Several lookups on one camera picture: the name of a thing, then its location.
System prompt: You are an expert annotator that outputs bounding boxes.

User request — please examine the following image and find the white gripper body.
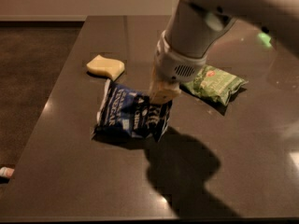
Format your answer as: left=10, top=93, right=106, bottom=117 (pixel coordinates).
left=154, top=32, right=206, bottom=83

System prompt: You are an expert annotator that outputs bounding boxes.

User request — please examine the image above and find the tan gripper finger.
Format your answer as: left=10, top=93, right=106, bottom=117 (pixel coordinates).
left=149, top=79, right=181, bottom=105

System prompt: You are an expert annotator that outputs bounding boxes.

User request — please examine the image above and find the blue vinegar chip bag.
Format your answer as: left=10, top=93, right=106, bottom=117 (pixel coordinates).
left=94, top=79, right=172, bottom=142

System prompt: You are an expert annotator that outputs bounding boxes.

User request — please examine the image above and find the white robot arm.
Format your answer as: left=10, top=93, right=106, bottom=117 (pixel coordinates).
left=149, top=0, right=299, bottom=105

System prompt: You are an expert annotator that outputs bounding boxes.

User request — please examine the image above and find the green jalapeno chip bag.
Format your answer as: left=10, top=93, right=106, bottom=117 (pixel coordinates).
left=181, top=65, right=248, bottom=106

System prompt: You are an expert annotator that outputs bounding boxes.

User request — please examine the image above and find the yellow sponge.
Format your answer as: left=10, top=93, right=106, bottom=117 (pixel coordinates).
left=86, top=55, right=125, bottom=81

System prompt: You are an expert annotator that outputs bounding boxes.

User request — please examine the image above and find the white object at floor edge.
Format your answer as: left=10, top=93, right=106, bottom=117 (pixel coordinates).
left=0, top=167, right=14, bottom=179

